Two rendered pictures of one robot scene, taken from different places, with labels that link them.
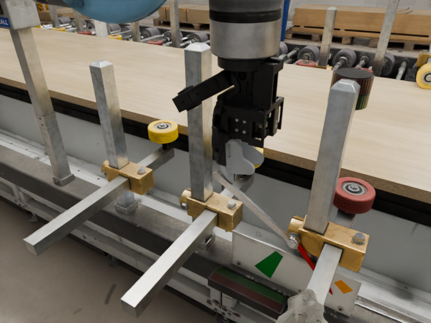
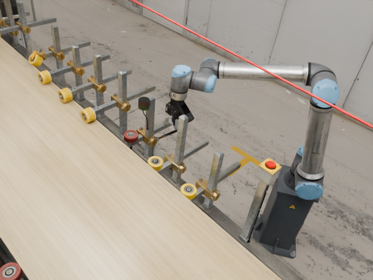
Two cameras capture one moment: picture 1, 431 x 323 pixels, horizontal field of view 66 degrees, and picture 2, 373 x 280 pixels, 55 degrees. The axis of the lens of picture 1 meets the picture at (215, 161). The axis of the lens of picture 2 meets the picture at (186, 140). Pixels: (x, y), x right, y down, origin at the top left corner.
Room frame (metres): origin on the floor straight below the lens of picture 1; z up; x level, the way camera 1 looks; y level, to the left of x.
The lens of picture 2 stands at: (1.98, 0.31, 2.23)
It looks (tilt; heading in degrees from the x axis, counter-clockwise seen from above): 40 degrees down; 190
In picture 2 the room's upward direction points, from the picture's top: 8 degrees clockwise
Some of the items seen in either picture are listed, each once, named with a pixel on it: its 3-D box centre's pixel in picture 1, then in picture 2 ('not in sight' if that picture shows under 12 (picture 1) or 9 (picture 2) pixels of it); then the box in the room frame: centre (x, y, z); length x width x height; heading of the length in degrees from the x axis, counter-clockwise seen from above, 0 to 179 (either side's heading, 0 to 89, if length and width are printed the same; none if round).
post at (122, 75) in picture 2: not in sight; (122, 105); (0.33, -0.40, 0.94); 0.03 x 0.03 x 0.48; 60
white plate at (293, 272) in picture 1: (288, 272); (155, 151); (0.45, -0.15, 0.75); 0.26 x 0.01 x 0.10; 60
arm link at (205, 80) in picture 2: not in sight; (203, 81); (0.43, 0.08, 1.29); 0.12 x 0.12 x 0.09; 4
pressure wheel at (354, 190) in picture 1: (348, 208); (130, 141); (0.52, -0.27, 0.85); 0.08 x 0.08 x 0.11
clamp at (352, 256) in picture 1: (326, 238); (146, 136); (0.45, -0.21, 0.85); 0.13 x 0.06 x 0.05; 60
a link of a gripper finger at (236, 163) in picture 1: (238, 165); not in sight; (0.44, -0.04, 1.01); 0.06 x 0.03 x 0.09; 59
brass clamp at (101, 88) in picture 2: not in sight; (96, 84); (0.19, -0.64, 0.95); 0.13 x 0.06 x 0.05; 60
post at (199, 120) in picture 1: (201, 163); (179, 151); (0.58, 0.03, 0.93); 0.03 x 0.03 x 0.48; 60
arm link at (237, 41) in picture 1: (245, 37); (178, 93); (0.45, -0.04, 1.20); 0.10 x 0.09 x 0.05; 150
